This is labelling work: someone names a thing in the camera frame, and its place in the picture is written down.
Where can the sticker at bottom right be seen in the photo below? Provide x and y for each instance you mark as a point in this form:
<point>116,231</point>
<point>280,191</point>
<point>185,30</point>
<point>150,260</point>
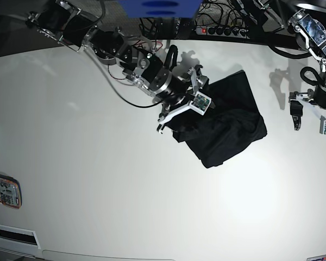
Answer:
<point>317,258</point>

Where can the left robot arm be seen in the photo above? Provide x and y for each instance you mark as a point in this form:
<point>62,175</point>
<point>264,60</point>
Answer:
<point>313,36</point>

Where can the blue plastic box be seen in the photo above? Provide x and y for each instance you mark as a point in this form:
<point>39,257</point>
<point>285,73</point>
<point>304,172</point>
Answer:
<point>160,8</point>

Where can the orange framed device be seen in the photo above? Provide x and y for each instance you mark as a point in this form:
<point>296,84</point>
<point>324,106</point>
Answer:
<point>10,192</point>

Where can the black T-shirt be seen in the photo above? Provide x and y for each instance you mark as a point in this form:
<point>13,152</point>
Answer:
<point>225,130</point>

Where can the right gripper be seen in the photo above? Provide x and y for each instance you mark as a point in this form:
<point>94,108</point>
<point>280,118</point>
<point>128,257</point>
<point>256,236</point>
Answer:
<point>180,103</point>

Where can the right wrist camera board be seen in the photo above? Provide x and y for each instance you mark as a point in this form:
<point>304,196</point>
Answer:
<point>200,103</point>

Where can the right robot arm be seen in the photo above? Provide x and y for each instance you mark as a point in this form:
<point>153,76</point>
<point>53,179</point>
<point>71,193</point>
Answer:
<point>136,55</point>

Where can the power strip with red switch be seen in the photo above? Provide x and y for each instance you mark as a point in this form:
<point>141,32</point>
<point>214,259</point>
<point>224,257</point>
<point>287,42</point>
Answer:
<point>224,31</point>

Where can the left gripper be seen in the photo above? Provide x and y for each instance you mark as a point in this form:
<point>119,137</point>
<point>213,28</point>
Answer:
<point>298,101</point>

